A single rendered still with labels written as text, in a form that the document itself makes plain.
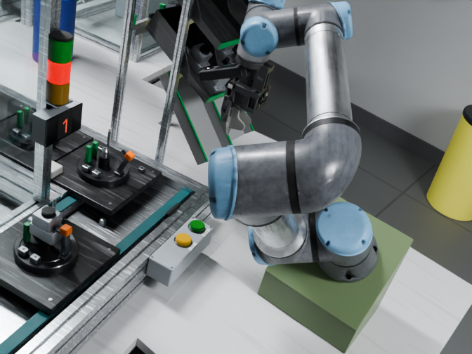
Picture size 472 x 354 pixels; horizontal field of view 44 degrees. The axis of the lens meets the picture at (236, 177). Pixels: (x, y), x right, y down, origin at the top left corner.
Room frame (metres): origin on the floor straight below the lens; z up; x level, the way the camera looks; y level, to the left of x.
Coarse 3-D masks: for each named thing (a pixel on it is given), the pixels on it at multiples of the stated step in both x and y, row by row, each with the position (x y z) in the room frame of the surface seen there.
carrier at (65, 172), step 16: (96, 144) 1.32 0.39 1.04; (64, 160) 1.30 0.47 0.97; (80, 160) 1.29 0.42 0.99; (96, 160) 1.31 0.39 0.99; (112, 160) 1.33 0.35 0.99; (64, 176) 1.23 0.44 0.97; (80, 176) 1.24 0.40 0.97; (96, 176) 1.23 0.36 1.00; (112, 176) 1.26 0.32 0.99; (128, 176) 1.31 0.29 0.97; (144, 176) 1.33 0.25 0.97; (160, 176) 1.37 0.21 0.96; (80, 192) 1.18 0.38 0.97; (96, 192) 1.20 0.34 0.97; (112, 192) 1.22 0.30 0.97; (128, 192) 1.24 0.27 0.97; (96, 208) 1.16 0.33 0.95; (112, 208) 1.16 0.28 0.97
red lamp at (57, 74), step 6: (48, 60) 1.10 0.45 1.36; (48, 66) 1.10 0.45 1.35; (54, 66) 1.10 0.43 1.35; (60, 66) 1.10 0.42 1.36; (66, 66) 1.11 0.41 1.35; (48, 72) 1.10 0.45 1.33; (54, 72) 1.10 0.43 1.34; (60, 72) 1.10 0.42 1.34; (66, 72) 1.11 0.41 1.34; (48, 78) 1.10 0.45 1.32; (54, 78) 1.10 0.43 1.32; (60, 78) 1.10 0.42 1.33; (66, 78) 1.11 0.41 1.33; (60, 84) 1.10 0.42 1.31
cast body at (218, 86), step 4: (216, 80) 1.47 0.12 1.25; (220, 80) 1.47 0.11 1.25; (224, 80) 1.48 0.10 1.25; (228, 80) 1.50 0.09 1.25; (204, 84) 1.49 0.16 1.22; (208, 84) 1.48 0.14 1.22; (212, 84) 1.48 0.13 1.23; (216, 84) 1.47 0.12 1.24; (220, 84) 1.48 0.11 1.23; (224, 84) 1.50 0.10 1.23; (208, 88) 1.48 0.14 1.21; (212, 88) 1.47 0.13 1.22; (216, 88) 1.47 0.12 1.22; (220, 88) 1.48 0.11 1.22; (224, 88) 1.49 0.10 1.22; (208, 92) 1.48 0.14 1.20; (212, 92) 1.47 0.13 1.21; (216, 92) 1.47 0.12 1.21; (220, 92) 1.49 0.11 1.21
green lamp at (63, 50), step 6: (48, 42) 1.11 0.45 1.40; (54, 42) 1.10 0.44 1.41; (60, 42) 1.10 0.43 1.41; (66, 42) 1.11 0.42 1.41; (72, 42) 1.12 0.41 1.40; (48, 48) 1.10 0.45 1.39; (54, 48) 1.10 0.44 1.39; (60, 48) 1.10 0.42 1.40; (66, 48) 1.11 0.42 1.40; (48, 54) 1.10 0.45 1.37; (54, 54) 1.10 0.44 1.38; (60, 54) 1.10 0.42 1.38; (66, 54) 1.11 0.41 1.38; (54, 60) 1.10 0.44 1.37; (60, 60) 1.10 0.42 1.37; (66, 60) 1.11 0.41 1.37
